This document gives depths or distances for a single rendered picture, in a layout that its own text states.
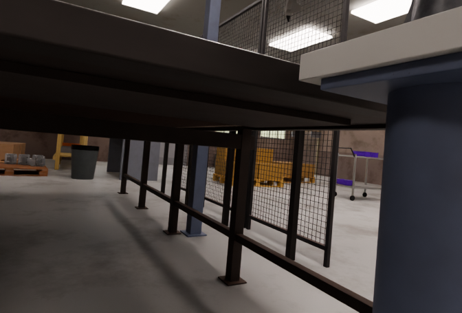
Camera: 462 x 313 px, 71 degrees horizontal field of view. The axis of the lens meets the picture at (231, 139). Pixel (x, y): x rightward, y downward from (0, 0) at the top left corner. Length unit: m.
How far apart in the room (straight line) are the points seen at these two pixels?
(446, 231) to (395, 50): 0.24
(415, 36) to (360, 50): 0.08
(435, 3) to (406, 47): 0.11
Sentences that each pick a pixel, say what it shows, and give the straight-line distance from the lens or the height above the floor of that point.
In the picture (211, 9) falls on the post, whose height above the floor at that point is 1.87.
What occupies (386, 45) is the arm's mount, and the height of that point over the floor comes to 0.89.
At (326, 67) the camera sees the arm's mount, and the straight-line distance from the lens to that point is 0.55.
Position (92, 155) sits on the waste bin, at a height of 0.42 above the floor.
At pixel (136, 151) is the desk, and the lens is 6.19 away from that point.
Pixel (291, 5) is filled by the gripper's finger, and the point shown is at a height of 1.26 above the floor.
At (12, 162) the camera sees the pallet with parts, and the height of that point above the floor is 0.18.
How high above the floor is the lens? 0.74
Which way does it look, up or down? 1 degrees up
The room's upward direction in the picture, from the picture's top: 5 degrees clockwise
